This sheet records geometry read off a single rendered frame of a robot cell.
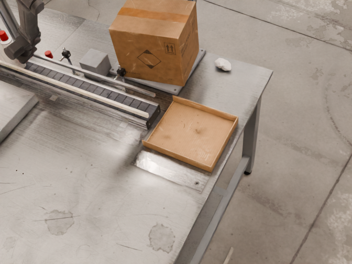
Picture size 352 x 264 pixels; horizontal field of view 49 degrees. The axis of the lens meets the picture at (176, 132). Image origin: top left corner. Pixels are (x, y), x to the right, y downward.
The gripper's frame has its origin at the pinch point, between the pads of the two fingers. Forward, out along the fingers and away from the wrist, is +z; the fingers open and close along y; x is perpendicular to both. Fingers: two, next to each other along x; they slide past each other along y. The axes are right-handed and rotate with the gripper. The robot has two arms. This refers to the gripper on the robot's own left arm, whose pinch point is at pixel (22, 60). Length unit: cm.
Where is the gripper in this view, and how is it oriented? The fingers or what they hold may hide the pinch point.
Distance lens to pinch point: 194.1
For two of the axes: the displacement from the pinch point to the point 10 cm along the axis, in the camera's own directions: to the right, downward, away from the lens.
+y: -4.5, 7.3, -5.2
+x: 7.7, 6.1, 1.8
